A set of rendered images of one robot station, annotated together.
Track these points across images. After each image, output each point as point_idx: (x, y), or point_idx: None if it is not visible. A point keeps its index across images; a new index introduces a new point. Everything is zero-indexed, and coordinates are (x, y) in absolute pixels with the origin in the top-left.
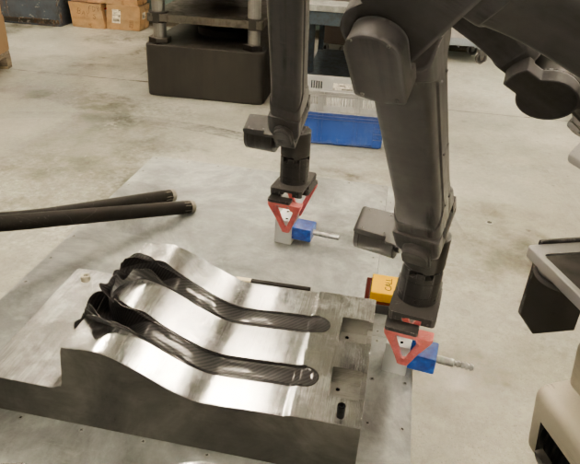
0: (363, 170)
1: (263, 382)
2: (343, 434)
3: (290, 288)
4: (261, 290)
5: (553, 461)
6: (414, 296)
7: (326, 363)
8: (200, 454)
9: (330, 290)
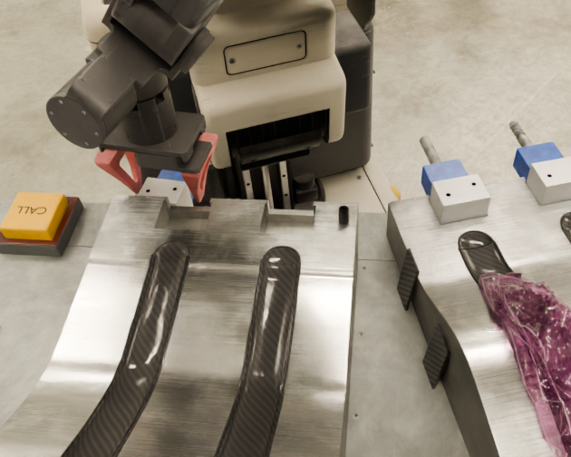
0: None
1: (296, 307)
2: (357, 226)
3: None
4: (71, 343)
5: (254, 143)
6: (172, 121)
7: (253, 239)
8: (356, 424)
9: (3, 298)
